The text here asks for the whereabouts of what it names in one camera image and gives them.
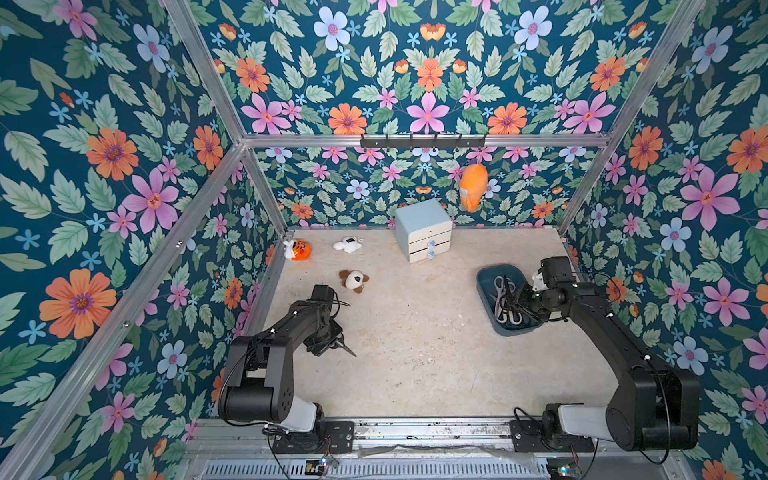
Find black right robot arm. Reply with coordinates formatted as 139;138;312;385
513;257;701;451

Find orange plush toy hanging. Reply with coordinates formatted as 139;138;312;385
459;164;488;213

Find brown white dog plush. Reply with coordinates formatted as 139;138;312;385
339;270;370;294

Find pink kitchen scissors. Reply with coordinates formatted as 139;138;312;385
493;276;514;324

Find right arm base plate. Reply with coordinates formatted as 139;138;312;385
509;419;595;454

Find black hook rail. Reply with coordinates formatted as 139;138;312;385
359;134;487;150

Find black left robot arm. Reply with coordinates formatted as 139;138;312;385
216;285;343;433

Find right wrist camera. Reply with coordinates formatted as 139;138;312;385
532;268;549;293

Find teal storage box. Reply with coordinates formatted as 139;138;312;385
476;264;542;337

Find white mini drawer cabinet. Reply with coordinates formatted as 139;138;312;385
395;199;453;263

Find orange white plush toy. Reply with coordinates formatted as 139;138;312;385
283;239;312;262

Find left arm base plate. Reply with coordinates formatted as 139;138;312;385
272;421;355;454

